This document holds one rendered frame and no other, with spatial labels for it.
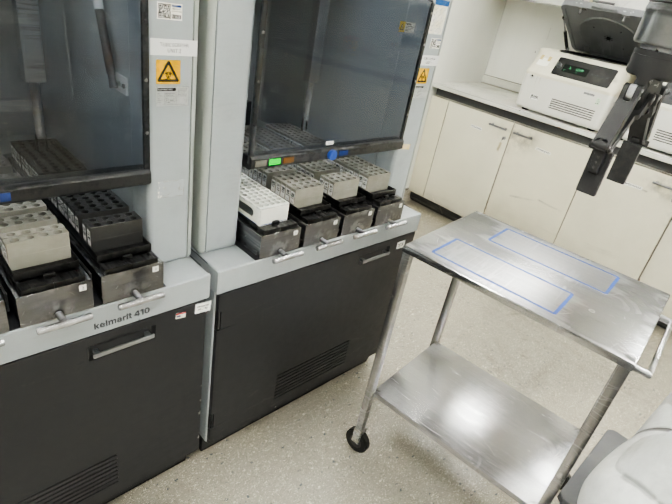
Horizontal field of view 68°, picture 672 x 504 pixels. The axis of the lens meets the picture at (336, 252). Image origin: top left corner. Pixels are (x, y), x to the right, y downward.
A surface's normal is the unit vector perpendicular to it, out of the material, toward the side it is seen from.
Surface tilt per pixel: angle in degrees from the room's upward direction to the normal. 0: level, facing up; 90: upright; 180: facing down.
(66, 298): 90
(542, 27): 90
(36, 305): 90
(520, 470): 0
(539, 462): 0
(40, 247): 90
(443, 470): 0
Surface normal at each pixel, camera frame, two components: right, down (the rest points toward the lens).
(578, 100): -0.74, 0.21
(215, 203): 0.68, 0.45
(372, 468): 0.17, -0.86
